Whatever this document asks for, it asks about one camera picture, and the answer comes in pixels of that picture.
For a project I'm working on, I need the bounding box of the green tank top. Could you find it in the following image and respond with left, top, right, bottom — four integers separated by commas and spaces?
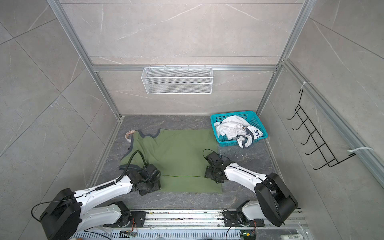
119, 129, 222, 194

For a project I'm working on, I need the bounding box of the teal plastic basket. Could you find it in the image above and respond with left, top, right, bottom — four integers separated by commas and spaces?
211, 111, 268, 149

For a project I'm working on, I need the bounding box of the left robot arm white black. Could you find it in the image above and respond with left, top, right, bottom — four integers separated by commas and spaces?
39, 164, 161, 240

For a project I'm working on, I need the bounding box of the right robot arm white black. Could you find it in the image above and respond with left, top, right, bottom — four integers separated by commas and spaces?
205, 152, 299, 227

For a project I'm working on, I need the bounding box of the white navy tank top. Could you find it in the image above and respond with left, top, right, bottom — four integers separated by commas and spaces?
213, 116, 267, 149

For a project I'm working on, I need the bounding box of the tape roll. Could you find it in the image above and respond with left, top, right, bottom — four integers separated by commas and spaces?
125, 130, 137, 143

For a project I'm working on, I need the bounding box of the white bottle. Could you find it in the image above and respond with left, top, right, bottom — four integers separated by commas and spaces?
280, 234, 304, 240

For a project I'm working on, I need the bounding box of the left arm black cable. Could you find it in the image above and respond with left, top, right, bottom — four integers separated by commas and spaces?
115, 149, 149, 184

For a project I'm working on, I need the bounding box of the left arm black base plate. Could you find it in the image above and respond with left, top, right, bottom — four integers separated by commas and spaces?
103, 212, 147, 228

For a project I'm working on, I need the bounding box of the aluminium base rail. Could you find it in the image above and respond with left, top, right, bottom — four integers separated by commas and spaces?
72, 210, 314, 240

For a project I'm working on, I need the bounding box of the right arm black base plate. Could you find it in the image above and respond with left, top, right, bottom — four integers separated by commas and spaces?
222, 210, 265, 228

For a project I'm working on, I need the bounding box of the white wire mesh shelf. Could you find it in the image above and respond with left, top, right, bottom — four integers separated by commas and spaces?
141, 67, 214, 95

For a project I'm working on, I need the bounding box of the black wire hook rack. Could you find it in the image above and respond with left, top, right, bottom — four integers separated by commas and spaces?
287, 89, 356, 171

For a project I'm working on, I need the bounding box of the white cable tie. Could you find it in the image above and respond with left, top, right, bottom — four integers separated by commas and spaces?
347, 147, 374, 153

